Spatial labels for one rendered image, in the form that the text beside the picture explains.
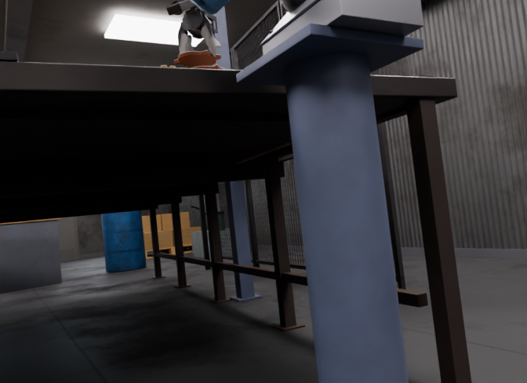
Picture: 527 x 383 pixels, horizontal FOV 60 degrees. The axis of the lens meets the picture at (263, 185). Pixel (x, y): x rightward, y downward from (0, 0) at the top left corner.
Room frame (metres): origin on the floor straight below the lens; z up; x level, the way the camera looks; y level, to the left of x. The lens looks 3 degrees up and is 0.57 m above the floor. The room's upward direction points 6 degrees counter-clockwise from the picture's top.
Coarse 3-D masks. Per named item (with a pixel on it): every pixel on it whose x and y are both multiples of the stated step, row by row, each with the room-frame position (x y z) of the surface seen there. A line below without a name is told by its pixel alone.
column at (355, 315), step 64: (256, 64) 0.89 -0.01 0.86; (320, 64) 0.83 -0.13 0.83; (384, 64) 0.94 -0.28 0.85; (320, 128) 0.84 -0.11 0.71; (320, 192) 0.85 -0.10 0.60; (384, 192) 0.88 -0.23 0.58; (320, 256) 0.86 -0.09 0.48; (384, 256) 0.85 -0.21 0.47; (320, 320) 0.87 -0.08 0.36; (384, 320) 0.84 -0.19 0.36
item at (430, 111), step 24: (408, 120) 1.38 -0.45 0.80; (432, 120) 1.34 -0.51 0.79; (432, 144) 1.34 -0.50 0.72; (432, 168) 1.33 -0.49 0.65; (432, 192) 1.33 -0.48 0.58; (432, 216) 1.34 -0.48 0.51; (432, 240) 1.35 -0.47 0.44; (432, 264) 1.36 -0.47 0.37; (432, 288) 1.37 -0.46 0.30; (456, 288) 1.35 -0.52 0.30; (432, 312) 1.38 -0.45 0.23; (456, 312) 1.34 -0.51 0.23; (456, 336) 1.34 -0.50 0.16; (456, 360) 1.33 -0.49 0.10
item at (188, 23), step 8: (192, 8) 1.33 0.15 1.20; (184, 16) 1.32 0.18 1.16; (192, 16) 1.30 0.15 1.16; (200, 16) 1.29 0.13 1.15; (208, 16) 1.32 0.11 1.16; (184, 24) 1.32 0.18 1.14; (192, 24) 1.31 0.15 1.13; (200, 24) 1.29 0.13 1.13; (216, 24) 1.36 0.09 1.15; (192, 32) 1.32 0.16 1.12; (200, 32) 1.35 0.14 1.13; (216, 32) 1.35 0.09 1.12
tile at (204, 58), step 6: (180, 54) 1.26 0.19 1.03; (186, 54) 1.25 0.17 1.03; (192, 54) 1.25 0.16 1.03; (198, 54) 1.26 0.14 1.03; (204, 54) 1.26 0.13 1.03; (210, 54) 1.29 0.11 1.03; (216, 54) 1.31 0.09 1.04; (174, 60) 1.31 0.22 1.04; (180, 60) 1.29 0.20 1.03; (186, 60) 1.30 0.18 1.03; (192, 60) 1.30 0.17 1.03; (198, 60) 1.31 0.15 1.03; (204, 60) 1.32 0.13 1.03; (210, 60) 1.33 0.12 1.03; (192, 66) 1.36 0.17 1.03; (198, 66) 1.37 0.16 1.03
